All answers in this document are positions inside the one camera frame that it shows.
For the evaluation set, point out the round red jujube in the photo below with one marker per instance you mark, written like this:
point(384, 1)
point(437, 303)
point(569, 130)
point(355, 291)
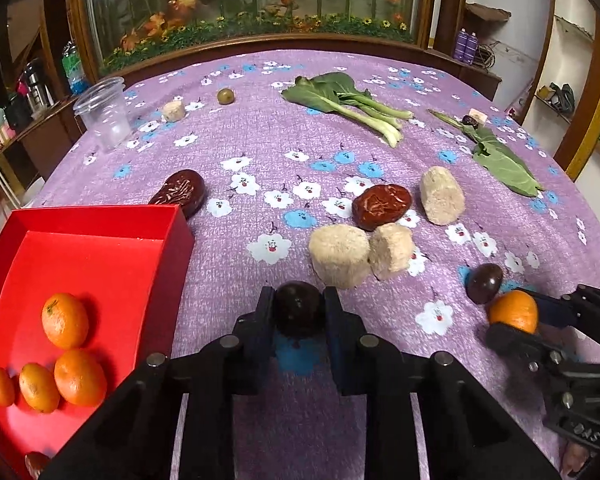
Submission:
point(36, 462)

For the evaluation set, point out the dark purple plum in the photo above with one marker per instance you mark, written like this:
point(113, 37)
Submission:
point(485, 282)
point(298, 310)

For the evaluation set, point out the large orange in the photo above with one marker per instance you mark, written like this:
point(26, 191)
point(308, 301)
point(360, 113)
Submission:
point(80, 377)
point(65, 321)

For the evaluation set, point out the small white cube far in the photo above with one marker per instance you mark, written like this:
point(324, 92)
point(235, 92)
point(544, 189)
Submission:
point(479, 117)

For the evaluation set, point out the red box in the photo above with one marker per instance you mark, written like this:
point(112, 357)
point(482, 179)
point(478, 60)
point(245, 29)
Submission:
point(120, 270)

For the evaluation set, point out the purple spray cans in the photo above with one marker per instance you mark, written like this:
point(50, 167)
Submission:
point(466, 46)

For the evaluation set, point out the green olive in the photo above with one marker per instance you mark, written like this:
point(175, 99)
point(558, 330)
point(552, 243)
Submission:
point(225, 96)

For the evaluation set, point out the dark tool on shelf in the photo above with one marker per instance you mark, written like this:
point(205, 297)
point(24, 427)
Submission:
point(560, 97)

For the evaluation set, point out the green leaf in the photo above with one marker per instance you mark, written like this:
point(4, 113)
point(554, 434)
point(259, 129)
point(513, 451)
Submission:
point(500, 160)

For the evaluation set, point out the metal thermos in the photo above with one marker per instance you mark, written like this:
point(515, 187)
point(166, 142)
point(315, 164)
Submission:
point(35, 85)

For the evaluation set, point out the wrinkled red jujube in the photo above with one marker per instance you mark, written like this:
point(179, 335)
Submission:
point(381, 205)

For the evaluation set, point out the glass cabinet with artificial plants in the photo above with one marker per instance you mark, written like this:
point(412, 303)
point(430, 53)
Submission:
point(250, 0)

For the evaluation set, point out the bok choy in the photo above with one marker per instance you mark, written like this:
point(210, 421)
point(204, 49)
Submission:
point(347, 100)

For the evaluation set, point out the person's right hand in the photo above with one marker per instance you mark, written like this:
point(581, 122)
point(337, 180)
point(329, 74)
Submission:
point(574, 461)

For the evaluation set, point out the long corn cob piece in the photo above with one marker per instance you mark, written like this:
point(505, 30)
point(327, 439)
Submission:
point(442, 195)

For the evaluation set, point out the plastic water bottle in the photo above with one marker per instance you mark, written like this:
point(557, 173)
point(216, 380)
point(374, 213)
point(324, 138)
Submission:
point(72, 70)

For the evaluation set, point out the wooden side cabinet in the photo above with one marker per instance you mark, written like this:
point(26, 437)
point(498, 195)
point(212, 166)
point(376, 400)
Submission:
point(45, 140)

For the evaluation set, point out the small dark jujube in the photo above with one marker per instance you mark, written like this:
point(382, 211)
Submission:
point(469, 121)

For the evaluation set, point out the clear plastic cup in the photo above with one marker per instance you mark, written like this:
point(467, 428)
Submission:
point(102, 115)

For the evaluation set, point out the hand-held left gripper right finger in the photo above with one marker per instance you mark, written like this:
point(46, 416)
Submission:
point(335, 330)

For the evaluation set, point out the small orange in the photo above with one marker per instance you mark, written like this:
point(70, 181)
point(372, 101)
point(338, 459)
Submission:
point(1, 386)
point(39, 387)

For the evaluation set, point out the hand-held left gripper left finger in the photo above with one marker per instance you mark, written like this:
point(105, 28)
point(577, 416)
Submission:
point(262, 325)

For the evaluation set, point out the wide corn cob piece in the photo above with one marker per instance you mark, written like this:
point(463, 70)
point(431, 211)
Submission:
point(340, 255)

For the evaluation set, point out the long dark jujube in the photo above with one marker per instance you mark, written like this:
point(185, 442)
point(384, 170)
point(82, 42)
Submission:
point(180, 192)

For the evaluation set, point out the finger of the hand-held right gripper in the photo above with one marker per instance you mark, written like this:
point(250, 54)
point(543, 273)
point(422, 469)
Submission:
point(552, 310)
point(515, 342)

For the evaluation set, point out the small corn cob piece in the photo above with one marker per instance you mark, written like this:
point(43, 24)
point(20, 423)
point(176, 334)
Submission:
point(173, 110)

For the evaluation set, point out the narrow corn cob piece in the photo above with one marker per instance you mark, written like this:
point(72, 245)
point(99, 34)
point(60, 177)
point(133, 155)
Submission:
point(391, 250)

